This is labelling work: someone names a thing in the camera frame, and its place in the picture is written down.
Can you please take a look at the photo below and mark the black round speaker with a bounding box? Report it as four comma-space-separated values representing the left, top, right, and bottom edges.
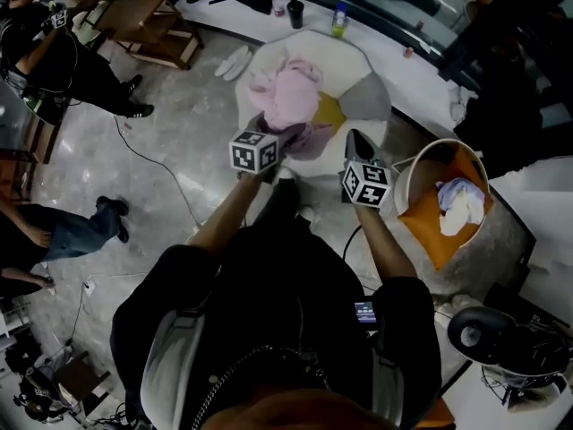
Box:
447, 306, 520, 365

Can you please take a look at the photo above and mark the person's left forearm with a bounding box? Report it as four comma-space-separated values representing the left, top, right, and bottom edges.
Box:
187, 172, 269, 259

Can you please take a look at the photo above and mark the person's black clothed body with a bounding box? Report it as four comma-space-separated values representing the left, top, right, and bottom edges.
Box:
109, 176, 442, 430

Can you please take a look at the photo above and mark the wooden rack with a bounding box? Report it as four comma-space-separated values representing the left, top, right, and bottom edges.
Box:
91, 0, 205, 71

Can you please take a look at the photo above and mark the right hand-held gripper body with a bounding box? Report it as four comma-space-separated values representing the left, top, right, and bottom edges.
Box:
341, 128, 393, 208

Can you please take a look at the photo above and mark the crumpled white cloth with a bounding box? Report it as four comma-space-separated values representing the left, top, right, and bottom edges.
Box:
447, 85, 480, 123

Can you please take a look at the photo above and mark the yellow cushion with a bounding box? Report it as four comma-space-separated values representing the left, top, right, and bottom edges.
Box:
312, 90, 348, 127

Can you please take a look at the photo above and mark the white slipper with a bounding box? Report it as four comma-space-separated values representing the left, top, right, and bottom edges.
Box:
223, 51, 252, 82
213, 45, 245, 78

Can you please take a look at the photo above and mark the brown wooden bench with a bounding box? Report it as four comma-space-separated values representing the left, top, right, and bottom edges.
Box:
24, 112, 66, 165

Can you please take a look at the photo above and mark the black bag green stripe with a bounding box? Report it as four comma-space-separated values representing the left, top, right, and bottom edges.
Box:
21, 90, 68, 125

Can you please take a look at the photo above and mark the person's right forearm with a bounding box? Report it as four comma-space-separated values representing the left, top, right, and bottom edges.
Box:
353, 203, 420, 286

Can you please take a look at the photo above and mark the white armchair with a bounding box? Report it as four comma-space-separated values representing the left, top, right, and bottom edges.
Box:
235, 29, 393, 178

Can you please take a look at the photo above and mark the orange seat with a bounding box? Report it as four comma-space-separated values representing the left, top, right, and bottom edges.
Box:
420, 396, 456, 430

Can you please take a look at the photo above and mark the pink garment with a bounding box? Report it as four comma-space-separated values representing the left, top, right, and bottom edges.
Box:
248, 57, 335, 161

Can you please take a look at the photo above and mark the silver chain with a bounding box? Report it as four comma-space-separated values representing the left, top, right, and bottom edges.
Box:
192, 345, 332, 430

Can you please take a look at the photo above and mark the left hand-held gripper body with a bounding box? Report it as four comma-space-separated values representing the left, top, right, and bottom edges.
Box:
228, 125, 301, 185

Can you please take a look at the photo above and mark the pale blue white cloth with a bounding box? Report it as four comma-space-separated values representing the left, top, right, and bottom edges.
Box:
436, 176, 486, 237

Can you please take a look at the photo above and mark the small screen device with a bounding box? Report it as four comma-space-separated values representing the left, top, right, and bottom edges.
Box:
353, 301, 378, 326

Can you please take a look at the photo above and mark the grey cushion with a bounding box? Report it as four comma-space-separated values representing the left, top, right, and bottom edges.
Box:
338, 72, 393, 123

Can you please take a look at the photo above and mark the black cup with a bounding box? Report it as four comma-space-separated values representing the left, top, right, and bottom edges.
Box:
286, 0, 305, 30

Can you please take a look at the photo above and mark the green bottle blue cap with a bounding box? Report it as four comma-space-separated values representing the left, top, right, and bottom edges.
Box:
330, 3, 350, 39

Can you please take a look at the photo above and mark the black floor cable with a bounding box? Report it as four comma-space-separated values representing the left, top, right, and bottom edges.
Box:
111, 114, 202, 230

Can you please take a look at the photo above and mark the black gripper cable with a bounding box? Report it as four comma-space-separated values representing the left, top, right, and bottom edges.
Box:
342, 224, 363, 259

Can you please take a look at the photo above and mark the black coat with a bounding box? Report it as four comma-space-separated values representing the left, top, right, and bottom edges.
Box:
454, 47, 545, 178

